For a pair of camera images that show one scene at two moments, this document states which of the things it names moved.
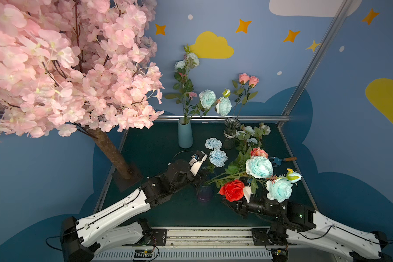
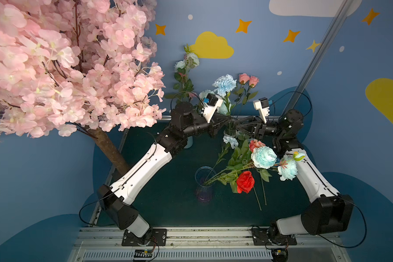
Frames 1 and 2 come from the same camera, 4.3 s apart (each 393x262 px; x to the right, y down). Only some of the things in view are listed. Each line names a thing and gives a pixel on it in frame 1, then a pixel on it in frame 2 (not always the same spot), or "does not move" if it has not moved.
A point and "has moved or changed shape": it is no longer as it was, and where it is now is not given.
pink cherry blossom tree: (72, 67) does not move
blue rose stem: (264, 129) has moved or changed shape
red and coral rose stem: (233, 190) -> (245, 179)
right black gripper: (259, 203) -> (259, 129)
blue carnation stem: (251, 141) has moved or changed shape
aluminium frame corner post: (335, 23) does not move
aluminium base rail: (212, 244) does not move
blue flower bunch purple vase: (254, 169) has moved or changed shape
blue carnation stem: (218, 158) -> (225, 84)
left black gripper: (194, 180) -> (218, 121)
